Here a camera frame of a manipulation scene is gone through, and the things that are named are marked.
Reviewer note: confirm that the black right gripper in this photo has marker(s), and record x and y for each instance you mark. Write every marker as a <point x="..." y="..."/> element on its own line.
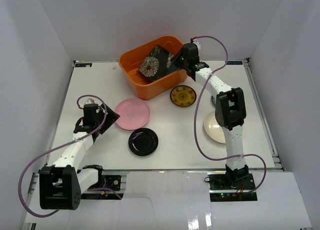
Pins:
<point x="176" y="59"/>

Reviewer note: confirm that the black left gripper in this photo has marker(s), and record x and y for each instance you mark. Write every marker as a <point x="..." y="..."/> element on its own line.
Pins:
<point x="105" y="119"/>

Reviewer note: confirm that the black square floral plate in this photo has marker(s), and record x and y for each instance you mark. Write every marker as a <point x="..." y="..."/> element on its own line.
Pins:
<point x="156" y="64"/>

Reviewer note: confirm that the pink round plate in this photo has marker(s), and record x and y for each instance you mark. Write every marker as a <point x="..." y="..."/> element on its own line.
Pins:
<point x="134" y="113"/>

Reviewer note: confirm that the teal square plate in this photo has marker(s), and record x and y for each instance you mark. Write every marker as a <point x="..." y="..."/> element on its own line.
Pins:
<point x="172" y="69"/>

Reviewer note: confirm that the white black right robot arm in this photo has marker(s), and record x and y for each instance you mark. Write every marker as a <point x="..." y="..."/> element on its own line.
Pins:
<point x="230" y="109"/>

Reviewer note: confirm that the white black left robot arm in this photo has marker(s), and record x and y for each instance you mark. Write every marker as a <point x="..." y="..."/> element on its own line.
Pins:
<point x="62" y="184"/>

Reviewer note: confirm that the orange plastic bin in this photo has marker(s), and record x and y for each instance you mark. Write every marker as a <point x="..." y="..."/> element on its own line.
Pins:
<point x="132" y="59"/>

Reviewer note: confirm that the yellow patterned round plate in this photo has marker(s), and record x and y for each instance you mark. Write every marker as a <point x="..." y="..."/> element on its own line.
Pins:
<point x="183" y="96"/>

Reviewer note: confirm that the black round plate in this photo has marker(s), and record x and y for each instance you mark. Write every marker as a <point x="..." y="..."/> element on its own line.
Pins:
<point x="143" y="142"/>

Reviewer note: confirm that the right blue corner label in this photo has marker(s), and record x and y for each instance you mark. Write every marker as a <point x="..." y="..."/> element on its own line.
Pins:
<point x="234" y="62"/>

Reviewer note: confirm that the blue corner label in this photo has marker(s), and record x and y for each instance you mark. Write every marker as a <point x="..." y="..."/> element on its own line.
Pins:
<point x="234" y="62"/>
<point x="83" y="65"/>

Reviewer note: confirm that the blue patterned round plate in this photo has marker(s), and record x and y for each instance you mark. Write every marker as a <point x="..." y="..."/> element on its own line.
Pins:
<point x="213" y="101"/>

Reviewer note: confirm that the left blue corner label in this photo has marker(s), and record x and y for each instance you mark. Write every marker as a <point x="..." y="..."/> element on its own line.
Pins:
<point x="83" y="65"/>

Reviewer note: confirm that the cream round plate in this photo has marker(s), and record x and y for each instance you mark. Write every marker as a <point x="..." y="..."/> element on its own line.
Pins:
<point x="213" y="129"/>

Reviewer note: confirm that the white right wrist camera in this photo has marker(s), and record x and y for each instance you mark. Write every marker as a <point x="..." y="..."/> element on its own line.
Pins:
<point x="196" y="41"/>

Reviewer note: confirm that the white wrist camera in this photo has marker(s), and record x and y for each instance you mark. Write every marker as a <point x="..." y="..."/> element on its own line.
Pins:
<point x="196" y="41"/>
<point x="88" y="101"/>

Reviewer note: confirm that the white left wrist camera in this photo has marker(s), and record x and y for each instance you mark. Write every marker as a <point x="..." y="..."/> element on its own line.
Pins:
<point x="88" y="101"/>

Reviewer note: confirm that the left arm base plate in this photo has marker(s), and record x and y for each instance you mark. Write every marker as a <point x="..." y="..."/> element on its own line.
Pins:
<point x="109" y="189"/>

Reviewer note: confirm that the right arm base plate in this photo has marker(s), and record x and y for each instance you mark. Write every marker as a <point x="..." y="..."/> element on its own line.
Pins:
<point x="221" y="189"/>

